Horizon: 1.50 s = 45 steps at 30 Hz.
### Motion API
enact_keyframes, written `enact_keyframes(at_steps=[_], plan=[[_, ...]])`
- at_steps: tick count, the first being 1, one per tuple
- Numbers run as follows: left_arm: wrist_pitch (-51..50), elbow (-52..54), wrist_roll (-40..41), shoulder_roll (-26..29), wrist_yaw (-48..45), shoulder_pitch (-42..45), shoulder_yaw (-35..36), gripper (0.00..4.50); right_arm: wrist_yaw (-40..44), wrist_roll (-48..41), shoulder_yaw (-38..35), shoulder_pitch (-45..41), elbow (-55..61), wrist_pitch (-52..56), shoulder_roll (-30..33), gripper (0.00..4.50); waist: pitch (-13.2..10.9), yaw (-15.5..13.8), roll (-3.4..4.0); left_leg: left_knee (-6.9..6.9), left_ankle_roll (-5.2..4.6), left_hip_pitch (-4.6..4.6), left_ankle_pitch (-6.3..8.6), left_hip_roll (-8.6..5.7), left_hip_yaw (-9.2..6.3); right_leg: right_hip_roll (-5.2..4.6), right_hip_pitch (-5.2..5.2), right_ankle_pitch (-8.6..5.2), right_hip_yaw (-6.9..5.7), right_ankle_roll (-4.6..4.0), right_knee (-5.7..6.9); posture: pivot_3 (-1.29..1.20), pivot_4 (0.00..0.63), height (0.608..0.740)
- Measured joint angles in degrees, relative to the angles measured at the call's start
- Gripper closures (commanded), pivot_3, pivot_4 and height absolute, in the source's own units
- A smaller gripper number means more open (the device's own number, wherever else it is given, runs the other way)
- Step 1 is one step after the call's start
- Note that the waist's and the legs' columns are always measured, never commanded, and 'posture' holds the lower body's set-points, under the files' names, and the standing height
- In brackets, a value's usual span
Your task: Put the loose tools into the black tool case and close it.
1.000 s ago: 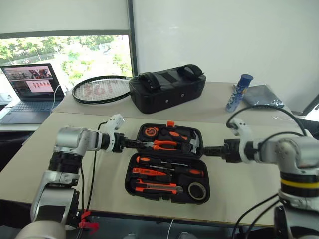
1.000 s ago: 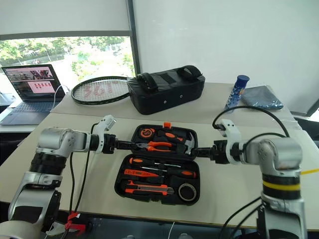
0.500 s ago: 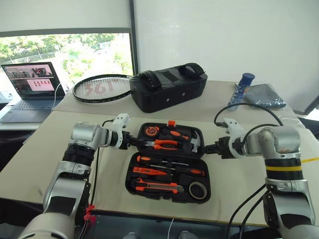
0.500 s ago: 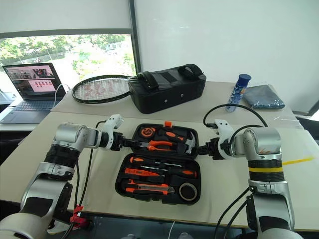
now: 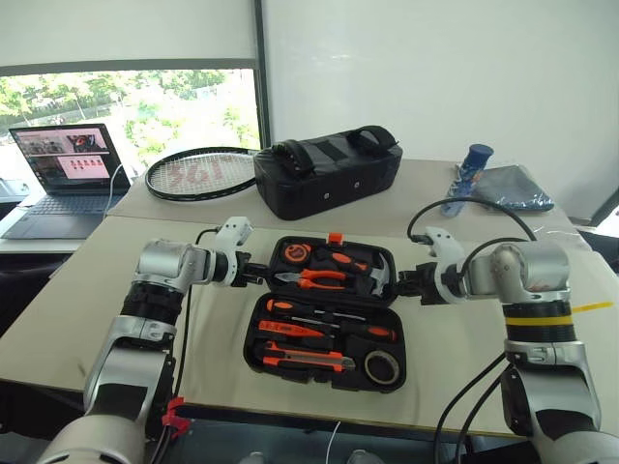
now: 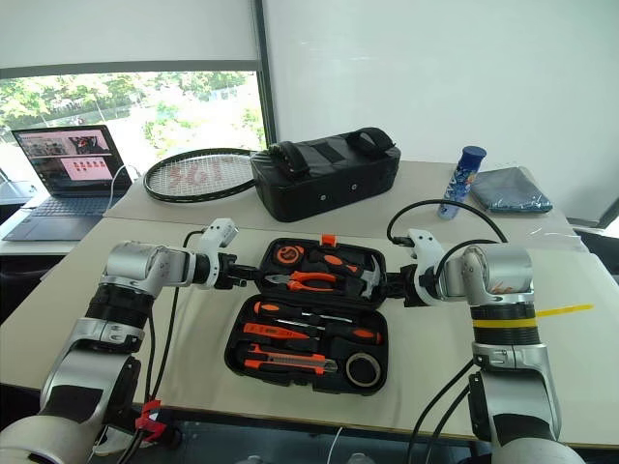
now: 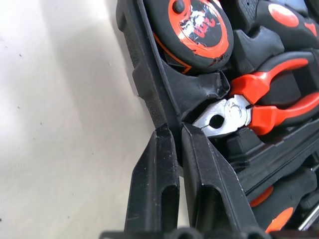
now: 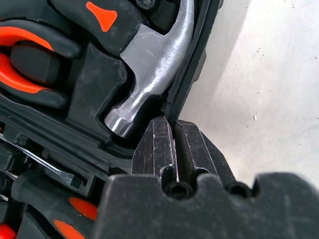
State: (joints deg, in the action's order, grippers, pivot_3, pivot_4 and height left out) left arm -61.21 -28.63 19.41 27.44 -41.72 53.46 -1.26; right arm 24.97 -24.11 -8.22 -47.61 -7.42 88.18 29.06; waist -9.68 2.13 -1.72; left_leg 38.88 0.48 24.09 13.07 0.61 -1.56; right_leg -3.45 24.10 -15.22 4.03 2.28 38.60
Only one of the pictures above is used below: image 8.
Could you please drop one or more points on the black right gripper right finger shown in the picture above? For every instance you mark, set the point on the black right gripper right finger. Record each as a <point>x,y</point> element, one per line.
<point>202,152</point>

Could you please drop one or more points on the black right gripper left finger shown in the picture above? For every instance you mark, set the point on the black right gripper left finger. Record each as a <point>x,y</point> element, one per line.
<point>154,147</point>

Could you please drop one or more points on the black plastic tool case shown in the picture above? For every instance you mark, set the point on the black plastic tool case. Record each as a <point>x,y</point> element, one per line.
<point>94,82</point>

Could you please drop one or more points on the black orange screwdriver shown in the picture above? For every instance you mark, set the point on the black orange screwdriver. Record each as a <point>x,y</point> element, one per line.
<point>62,175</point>
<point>45,189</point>

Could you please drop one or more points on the orange rounded tool end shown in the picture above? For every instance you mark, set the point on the orange rounded tool end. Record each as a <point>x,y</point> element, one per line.
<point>6,232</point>

